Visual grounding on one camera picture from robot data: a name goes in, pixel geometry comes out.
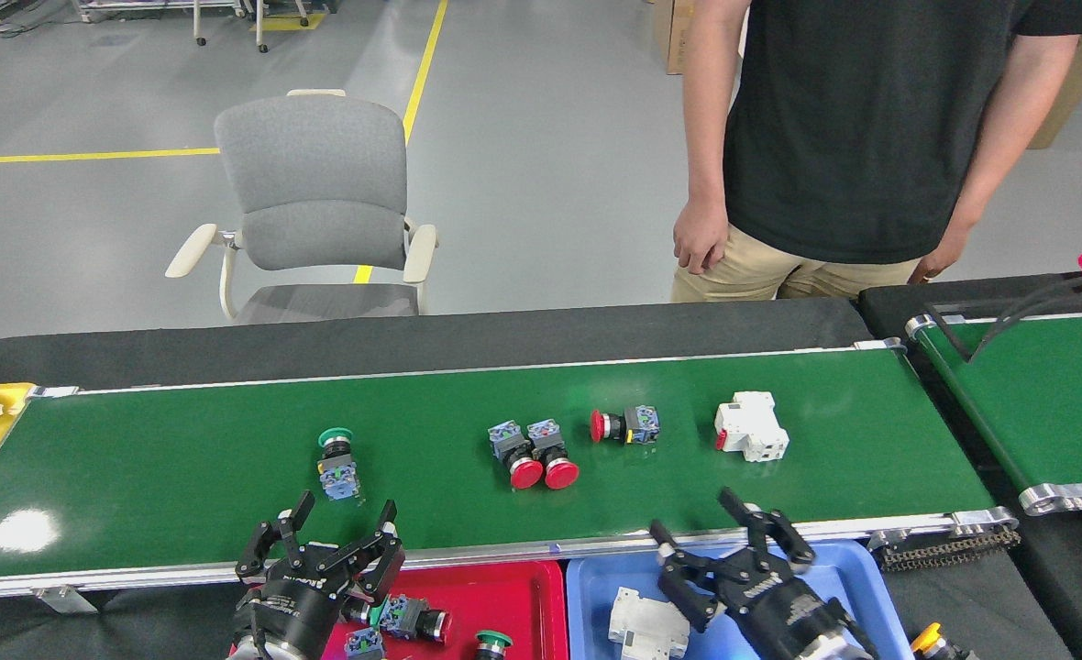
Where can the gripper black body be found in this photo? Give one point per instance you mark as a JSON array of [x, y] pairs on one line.
[[298, 600], [770, 605]]

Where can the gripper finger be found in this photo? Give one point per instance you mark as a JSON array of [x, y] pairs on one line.
[[775, 536], [380, 564], [266, 548], [697, 587]]

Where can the red mushroom push button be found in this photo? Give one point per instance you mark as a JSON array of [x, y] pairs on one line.
[[525, 474], [561, 474], [403, 616]]

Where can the white circuit breaker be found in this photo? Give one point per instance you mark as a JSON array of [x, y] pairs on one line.
[[752, 426], [646, 628]]

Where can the person's left forearm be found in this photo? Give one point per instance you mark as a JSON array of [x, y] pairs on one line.
[[981, 174]]

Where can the person's right forearm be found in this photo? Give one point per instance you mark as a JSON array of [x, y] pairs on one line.
[[706, 128]]

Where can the blue plastic tray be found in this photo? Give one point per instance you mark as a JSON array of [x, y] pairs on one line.
[[596, 577]]

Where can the long green conveyor belt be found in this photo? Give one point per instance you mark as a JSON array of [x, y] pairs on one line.
[[183, 477]]

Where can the red plastic tray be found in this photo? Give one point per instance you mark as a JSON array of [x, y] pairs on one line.
[[513, 596]]

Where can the short green conveyor belt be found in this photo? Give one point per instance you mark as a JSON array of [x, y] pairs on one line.
[[1054, 394]]

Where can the person's right hand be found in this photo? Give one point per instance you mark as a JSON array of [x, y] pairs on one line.
[[701, 234]]

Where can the person's left hand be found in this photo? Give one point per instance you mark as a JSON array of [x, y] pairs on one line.
[[943, 255]]

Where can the grey office chair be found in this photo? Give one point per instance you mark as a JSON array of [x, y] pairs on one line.
[[316, 174]]

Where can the person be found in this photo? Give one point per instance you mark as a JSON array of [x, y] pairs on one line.
[[871, 137]]

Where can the white wheeled rack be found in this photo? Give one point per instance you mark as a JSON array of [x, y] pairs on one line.
[[198, 29], [259, 35]]

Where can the potted plant tan pot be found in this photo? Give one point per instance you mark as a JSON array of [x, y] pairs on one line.
[[1064, 101]]

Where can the black triangular guide frame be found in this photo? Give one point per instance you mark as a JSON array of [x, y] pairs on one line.
[[949, 335]]

